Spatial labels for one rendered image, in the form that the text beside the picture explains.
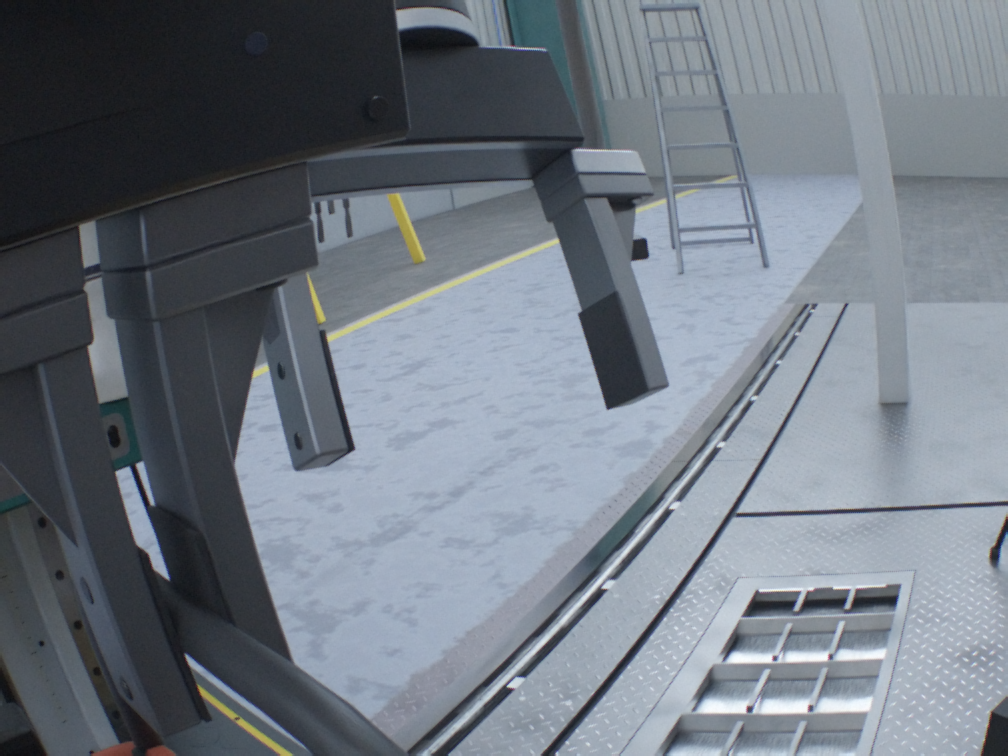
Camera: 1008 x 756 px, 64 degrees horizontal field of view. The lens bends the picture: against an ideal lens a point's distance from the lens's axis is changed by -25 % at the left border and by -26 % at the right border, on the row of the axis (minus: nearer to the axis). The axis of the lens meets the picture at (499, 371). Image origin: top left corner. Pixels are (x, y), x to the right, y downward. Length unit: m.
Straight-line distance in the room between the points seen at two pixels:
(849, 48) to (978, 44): 10.40
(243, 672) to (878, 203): 2.96
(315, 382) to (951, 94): 13.10
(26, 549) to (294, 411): 0.71
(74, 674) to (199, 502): 0.90
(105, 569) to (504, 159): 0.28
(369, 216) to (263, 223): 10.64
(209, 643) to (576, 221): 0.29
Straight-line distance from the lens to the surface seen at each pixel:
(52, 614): 1.04
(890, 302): 3.12
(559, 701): 1.79
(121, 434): 0.82
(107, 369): 0.80
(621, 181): 0.43
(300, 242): 0.19
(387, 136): 0.19
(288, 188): 0.19
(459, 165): 0.41
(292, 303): 0.34
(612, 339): 0.41
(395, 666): 2.00
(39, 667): 1.11
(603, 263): 0.41
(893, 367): 3.17
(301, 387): 0.33
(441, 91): 0.39
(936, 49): 13.37
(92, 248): 0.81
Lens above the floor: 0.98
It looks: 14 degrees down
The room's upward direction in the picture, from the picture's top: 9 degrees counter-clockwise
